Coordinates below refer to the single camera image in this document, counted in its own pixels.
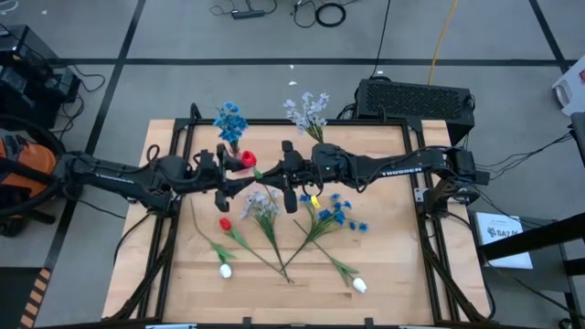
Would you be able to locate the red artificial tulip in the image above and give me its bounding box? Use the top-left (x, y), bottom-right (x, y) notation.
top-left (240, 149), bottom-right (278, 205)
top-left (218, 217), bottom-right (287, 278)

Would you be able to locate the black power strip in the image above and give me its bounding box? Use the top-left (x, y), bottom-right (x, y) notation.
top-left (230, 8), bottom-right (266, 20)

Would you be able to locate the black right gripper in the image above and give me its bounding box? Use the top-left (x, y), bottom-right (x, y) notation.
top-left (258, 140), bottom-right (316, 215)

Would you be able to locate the white artificial flower spray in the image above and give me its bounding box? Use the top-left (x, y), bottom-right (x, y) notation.
top-left (239, 186), bottom-right (293, 284)
top-left (282, 91), bottom-right (330, 143)

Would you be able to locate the orange vacuum cleaner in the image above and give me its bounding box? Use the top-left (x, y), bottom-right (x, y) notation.
top-left (0, 132), bottom-right (59, 197)

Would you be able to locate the coiled black cable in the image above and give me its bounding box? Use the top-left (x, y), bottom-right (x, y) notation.
top-left (314, 2), bottom-right (347, 28)

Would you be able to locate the white artificial tulip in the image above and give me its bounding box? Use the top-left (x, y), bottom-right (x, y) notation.
top-left (292, 218), bottom-right (368, 294)
top-left (188, 198), bottom-right (237, 280)

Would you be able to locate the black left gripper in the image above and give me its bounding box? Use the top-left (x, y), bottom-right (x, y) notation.
top-left (196, 143), bottom-right (256, 214)

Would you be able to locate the black computer case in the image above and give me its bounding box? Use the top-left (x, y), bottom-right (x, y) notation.
top-left (354, 77), bottom-right (476, 147)

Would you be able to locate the white printed booklet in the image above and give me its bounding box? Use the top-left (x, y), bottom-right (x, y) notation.
top-left (473, 210), bottom-right (535, 271)

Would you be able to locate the white device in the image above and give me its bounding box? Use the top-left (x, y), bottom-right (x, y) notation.
top-left (550, 54), bottom-right (585, 118)

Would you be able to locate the black aluminium table frame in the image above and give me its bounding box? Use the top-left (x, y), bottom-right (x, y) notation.
top-left (102, 102), bottom-right (493, 329)

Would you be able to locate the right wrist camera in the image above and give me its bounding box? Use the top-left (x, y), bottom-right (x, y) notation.
top-left (312, 143), bottom-right (348, 177)

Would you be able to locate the long yellow cable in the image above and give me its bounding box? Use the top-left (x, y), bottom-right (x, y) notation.
top-left (425, 0), bottom-right (460, 87)

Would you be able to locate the black metal stand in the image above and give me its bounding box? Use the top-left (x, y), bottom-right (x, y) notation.
top-left (474, 212), bottom-right (585, 329)

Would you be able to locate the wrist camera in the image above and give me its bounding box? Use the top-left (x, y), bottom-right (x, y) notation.
top-left (157, 154), bottom-right (193, 184)
top-left (312, 143), bottom-right (348, 177)

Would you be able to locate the black equipment stack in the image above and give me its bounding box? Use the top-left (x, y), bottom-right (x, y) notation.
top-left (0, 25), bottom-right (81, 129)

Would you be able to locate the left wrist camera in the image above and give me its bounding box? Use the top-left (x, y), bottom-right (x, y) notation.
top-left (157, 154), bottom-right (193, 184)

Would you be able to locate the long black cable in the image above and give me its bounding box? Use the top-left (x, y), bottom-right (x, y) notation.
top-left (368, 0), bottom-right (392, 79)

